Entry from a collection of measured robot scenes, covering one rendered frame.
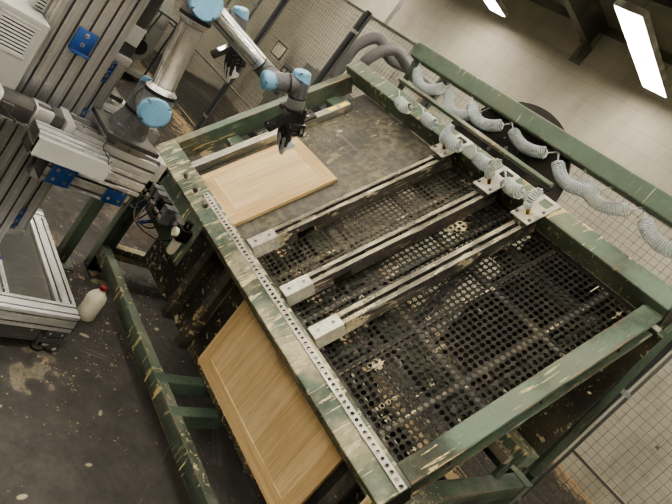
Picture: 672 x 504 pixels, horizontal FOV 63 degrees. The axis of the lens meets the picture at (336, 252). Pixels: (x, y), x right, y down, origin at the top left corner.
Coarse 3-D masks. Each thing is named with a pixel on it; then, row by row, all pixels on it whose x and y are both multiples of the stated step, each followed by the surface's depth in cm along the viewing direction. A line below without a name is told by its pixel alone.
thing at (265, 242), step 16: (448, 128) 256; (464, 144) 266; (432, 160) 267; (448, 160) 268; (400, 176) 260; (416, 176) 263; (352, 192) 255; (368, 192) 254; (384, 192) 258; (320, 208) 249; (336, 208) 248; (352, 208) 254; (288, 224) 244; (304, 224) 244; (320, 224) 249; (256, 240) 239; (272, 240) 239; (288, 240) 245; (256, 256) 240
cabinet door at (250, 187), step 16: (240, 160) 288; (256, 160) 287; (272, 160) 286; (288, 160) 285; (304, 160) 284; (208, 176) 281; (224, 176) 280; (240, 176) 279; (256, 176) 278; (272, 176) 277; (288, 176) 276; (304, 176) 275; (320, 176) 273; (224, 192) 271; (240, 192) 270; (256, 192) 269; (272, 192) 268; (288, 192) 267; (304, 192) 266; (224, 208) 263; (240, 208) 262; (256, 208) 261; (272, 208) 261; (240, 224) 257
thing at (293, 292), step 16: (496, 160) 236; (496, 176) 249; (480, 192) 246; (496, 192) 248; (448, 208) 243; (464, 208) 243; (480, 208) 249; (416, 224) 238; (432, 224) 238; (448, 224) 244; (384, 240) 233; (400, 240) 233; (416, 240) 239; (352, 256) 229; (368, 256) 228; (384, 256) 234; (320, 272) 224; (336, 272) 223; (352, 272) 229; (288, 288) 219; (304, 288) 219; (320, 288) 224; (288, 304) 220
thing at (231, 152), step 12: (348, 108) 312; (312, 120) 304; (324, 120) 309; (276, 132) 298; (240, 144) 294; (252, 144) 294; (264, 144) 298; (216, 156) 288; (228, 156) 291; (204, 168) 287
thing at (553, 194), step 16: (544, 112) 289; (464, 128) 317; (480, 144) 308; (512, 144) 295; (528, 160) 288; (544, 160) 282; (448, 176) 315; (528, 176) 285; (544, 176) 280; (544, 192) 278; (560, 192) 273
